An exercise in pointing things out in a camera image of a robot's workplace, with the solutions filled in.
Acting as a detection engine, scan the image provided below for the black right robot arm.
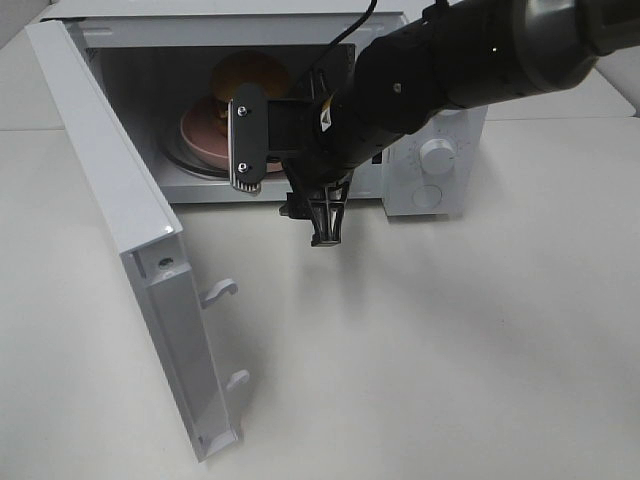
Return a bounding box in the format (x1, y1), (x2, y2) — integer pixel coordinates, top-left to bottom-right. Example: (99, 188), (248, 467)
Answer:
(280, 1), (639, 246)

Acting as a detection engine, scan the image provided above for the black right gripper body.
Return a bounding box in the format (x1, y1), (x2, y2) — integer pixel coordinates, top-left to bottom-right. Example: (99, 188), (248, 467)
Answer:
(268, 94), (360, 185)

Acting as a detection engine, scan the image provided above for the white microwave oven body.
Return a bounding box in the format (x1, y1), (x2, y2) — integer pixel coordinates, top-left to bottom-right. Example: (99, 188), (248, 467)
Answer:
(27, 1), (487, 228)

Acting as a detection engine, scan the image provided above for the pink plate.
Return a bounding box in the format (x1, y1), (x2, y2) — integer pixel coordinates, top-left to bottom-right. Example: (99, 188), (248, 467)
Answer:
(179, 94), (286, 176)

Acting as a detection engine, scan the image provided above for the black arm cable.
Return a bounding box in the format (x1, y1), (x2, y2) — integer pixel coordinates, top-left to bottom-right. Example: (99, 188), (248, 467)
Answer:
(307, 0), (379, 96)

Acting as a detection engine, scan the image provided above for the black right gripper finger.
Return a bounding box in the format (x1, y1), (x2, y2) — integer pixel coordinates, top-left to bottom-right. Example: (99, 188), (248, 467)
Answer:
(279, 169), (311, 220)
(308, 182), (349, 247)

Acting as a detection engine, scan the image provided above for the white round door button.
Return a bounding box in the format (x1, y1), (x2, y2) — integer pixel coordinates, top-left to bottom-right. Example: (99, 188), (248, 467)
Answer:
(412, 185), (443, 210)

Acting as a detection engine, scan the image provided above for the burger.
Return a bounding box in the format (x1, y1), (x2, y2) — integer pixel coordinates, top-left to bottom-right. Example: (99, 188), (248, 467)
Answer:
(209, 50), (291, 135)

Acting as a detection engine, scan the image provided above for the white microwave door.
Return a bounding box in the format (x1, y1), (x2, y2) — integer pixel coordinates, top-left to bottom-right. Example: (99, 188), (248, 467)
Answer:
(26, 20), (249, 461)

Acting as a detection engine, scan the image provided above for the white microwave knob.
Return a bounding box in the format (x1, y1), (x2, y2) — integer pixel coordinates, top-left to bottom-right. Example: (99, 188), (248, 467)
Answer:
(419, 138), (457, 175)

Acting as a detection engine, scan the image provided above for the glass microwave turntable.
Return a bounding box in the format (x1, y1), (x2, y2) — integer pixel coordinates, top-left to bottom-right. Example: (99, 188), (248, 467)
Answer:
(157, 122), (229, 180)

